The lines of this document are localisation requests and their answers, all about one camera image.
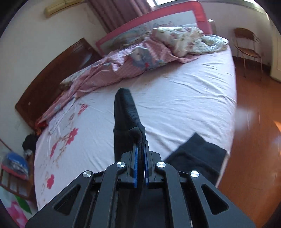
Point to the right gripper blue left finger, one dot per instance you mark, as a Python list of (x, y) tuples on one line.
[(135, 166)]

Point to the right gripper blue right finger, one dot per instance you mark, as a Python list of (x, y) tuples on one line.
[(146, 167)]

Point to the black sports pants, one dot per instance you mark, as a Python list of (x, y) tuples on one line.
[(195, 154)]

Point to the floral white bed sheet mattress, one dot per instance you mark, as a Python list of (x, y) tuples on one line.
[(173, 102)]

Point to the wooden chair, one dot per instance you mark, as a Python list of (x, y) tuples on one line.
[(17, 186)]

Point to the black clothes pile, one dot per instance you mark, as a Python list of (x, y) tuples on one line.
[(30, 142)]

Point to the pink dotted quilt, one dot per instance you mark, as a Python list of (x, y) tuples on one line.
[(116, 66)]

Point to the floral wardrobe door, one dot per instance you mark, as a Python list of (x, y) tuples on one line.
[(19, 209)]

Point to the plastic bag with clothes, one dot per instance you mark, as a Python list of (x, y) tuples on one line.
[(16, 165)]

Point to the dark wooden headboard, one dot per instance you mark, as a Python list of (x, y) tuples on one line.
[(45, 88)]

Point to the floral beige pillow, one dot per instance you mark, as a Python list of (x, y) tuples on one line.
[(189, 40)]

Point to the mauve curtain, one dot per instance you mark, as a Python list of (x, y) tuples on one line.
[(114, 13)]

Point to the pink bed guard rail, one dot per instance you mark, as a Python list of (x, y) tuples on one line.
[(170, 16)]

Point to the wall air conditioner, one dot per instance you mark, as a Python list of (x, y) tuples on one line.
[(59, 6)]

